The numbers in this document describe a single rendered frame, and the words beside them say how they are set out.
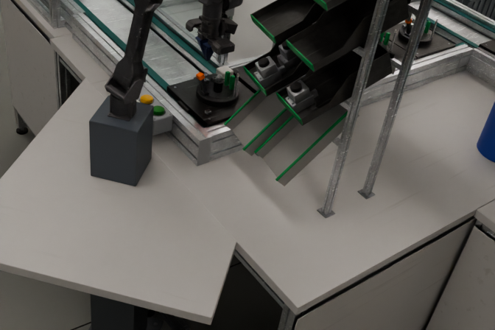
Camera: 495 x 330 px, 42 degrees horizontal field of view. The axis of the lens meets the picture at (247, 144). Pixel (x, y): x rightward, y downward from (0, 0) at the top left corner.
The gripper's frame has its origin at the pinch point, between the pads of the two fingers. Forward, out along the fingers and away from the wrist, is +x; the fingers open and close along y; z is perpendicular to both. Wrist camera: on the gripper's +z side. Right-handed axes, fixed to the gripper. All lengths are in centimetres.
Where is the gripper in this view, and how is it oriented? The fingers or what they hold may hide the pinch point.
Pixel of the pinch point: (208, 50)
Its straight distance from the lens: 200.4
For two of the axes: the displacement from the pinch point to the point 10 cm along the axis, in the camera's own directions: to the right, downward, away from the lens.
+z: 8.0, -2.9, 5.3
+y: -5.9, -5.5, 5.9
